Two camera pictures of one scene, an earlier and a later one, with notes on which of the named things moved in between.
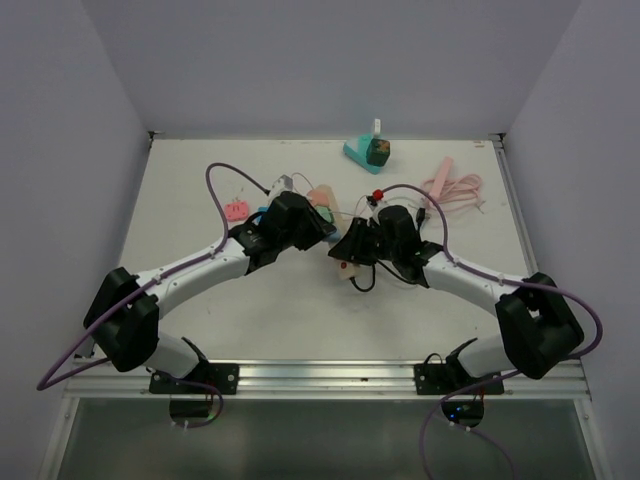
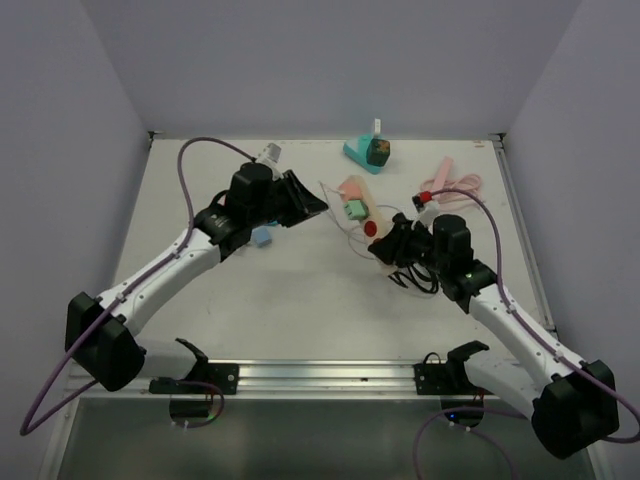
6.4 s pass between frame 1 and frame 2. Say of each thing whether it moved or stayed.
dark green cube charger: stayed
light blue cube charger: moved
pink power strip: stayed
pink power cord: stayed
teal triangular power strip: stayed
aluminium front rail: stayed
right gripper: moved
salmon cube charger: moved
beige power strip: moved
